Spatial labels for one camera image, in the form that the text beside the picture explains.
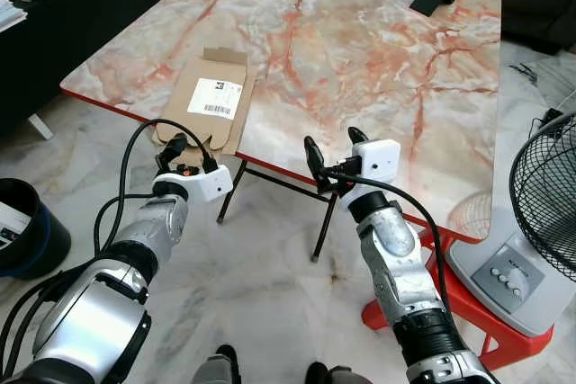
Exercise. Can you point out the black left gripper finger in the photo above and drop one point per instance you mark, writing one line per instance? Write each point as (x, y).
(209, 157)
(174, 147)

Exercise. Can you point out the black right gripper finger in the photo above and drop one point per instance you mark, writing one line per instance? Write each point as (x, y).
(316, 164)
(358, 137)

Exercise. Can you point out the brown cardboard box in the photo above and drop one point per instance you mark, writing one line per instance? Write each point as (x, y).
(202, 128)

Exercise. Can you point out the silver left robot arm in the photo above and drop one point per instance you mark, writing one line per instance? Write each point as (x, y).
(90, 312)

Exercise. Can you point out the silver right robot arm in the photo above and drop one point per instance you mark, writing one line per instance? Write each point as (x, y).
(396, 267)

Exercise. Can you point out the black rubbish bin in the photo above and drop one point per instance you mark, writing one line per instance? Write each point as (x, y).
(45, 240)

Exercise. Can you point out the white console leg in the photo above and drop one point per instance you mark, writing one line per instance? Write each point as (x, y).
(40, 127)

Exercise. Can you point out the black low television console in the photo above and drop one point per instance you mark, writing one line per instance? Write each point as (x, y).
(81, 33)

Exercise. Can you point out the red plastic stool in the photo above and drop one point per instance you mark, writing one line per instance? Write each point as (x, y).
(468, 317)

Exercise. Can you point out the grey robot right leg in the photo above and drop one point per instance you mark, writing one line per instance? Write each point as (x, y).
(337, 375)

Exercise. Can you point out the grey robot leg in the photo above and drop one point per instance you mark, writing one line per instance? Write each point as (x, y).
(337, 375)
(216, 368)

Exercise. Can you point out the grey fan with black grille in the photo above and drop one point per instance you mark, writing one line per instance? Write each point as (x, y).
(517, 276)

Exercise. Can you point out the grey robot left leg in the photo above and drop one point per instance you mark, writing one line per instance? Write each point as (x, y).
(216, 368)

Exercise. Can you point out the stack of white papers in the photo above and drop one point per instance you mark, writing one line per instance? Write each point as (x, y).
(9, 15)

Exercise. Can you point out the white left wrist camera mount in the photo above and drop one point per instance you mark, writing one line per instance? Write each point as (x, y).
(207, 184)

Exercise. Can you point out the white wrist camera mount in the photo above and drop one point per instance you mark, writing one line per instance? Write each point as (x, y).
(207, 184)
(381, 161)

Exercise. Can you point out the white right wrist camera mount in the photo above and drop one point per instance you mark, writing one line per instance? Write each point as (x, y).
(381, 161)

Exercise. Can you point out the black metal table leg frame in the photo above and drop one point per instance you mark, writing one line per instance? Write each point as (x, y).
(319, 222)

